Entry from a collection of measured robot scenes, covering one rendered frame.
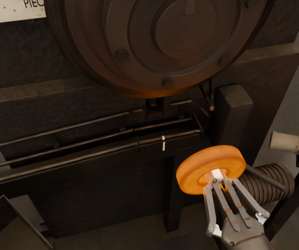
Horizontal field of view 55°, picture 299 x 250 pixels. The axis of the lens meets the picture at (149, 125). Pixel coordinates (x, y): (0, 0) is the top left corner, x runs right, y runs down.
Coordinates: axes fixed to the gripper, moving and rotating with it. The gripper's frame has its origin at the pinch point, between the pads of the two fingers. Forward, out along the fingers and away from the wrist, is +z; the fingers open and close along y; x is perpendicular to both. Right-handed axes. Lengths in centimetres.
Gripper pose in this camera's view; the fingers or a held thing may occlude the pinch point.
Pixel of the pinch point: (212, 167)
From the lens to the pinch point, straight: 65.6
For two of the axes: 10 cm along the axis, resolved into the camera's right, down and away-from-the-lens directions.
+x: 0.1, -6.4, -7.7
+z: -2.5, -7.5, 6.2
